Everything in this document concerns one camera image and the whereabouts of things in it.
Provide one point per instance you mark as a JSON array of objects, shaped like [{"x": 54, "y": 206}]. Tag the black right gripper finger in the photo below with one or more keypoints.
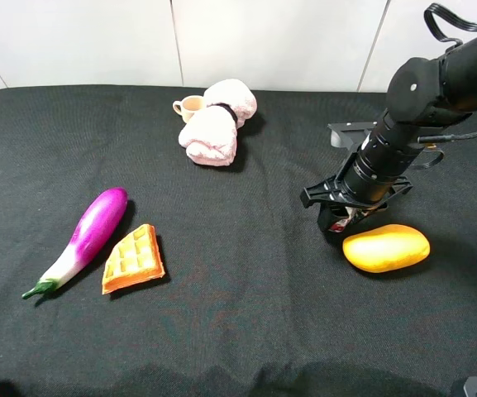
[
  {"x": 357, "y": 215},
  {"x": 324, "y": 218}
]

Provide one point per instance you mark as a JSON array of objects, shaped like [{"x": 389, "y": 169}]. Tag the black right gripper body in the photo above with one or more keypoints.
[{"x": 333, "y": 194}]

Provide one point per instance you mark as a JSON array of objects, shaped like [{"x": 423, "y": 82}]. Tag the clear candy bottle silver cap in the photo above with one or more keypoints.
[{"x": 343, "y": 217}]

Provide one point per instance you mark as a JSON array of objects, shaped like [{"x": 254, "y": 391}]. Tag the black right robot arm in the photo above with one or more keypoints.
[{"x": 423, "y": 99}]

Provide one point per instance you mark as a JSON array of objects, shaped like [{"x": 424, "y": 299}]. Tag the yellow toy mango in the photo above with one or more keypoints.
[{"x": 387, "y": 248}]

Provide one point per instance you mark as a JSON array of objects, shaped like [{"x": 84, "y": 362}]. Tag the black table cloth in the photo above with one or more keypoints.
[{"x": 256, "y": 300}]

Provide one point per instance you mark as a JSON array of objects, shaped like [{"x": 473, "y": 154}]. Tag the pink rolled towel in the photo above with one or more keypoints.
[{"x": 210, "y": 136}]

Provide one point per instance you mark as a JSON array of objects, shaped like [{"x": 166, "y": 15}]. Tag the beige small cup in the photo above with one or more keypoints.
[{"x": 188, "y": 106}]

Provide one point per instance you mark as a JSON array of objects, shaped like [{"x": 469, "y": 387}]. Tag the orange toy waffle slice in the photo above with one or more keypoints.
[{"x": 134, "y": 259}]

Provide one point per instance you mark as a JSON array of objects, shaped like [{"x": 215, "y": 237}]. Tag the purple toy eggplant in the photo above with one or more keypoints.
[{"x": 92, "y": 232}]

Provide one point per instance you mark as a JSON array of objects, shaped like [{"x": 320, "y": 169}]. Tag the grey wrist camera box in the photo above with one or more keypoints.
[{"x": 349, "y": 134}]

